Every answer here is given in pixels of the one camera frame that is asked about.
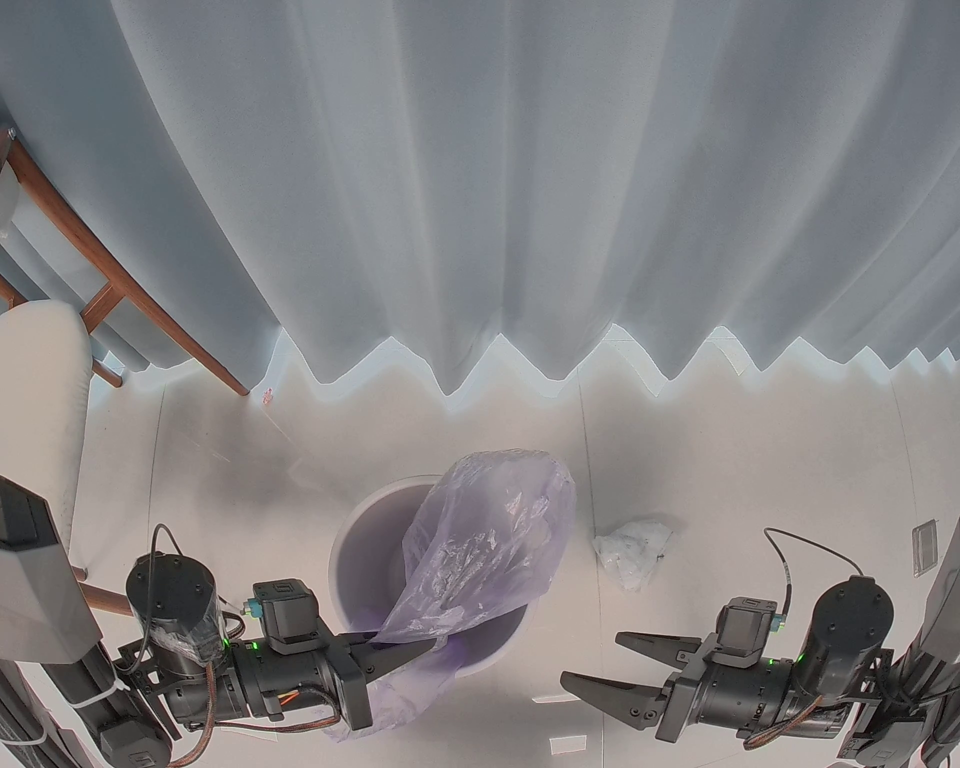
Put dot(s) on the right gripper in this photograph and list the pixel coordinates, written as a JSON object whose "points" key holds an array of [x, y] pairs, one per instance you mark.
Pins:
{"points": [[742, 697]]}

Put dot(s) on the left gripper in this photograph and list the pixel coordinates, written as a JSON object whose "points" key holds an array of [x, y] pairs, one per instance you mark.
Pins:
{"points": [[292, 679]]}

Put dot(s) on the purple plastic bag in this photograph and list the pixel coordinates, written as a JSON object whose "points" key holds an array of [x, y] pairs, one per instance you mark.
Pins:
{"points": [[487, 525]]}

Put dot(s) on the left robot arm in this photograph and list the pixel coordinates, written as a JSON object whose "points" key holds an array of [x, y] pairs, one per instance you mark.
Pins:
{"points": [[45, 600]]}

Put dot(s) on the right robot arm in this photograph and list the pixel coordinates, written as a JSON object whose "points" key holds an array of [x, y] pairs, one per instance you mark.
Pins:
{"points": [[851, 630]]}

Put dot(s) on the white trash bin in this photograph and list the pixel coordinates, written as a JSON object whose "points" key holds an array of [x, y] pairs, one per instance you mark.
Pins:
{"points": [[367, 547]]}

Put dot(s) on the crumpled white paper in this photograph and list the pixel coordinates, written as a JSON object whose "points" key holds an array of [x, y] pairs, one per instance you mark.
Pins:
{"points": [[634, 551]]}

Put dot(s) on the wooden chair with cream cushions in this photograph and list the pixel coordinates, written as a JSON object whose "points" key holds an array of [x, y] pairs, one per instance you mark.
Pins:
{"points": [[45, 375]]}

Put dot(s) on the pale blue curtain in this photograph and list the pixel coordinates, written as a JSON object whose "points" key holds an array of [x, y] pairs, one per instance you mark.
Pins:
{"points": [[525, 187]]}

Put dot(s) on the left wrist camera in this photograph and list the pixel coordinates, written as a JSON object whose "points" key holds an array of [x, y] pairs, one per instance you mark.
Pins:
{"points": [[289, 611]]}

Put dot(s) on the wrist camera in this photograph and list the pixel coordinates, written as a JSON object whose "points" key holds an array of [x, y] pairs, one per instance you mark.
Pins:
{"points": [[750, 626], [289, 611]]}

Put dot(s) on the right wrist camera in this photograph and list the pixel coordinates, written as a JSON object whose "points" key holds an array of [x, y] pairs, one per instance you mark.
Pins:
{"points": [[750, 626]]}

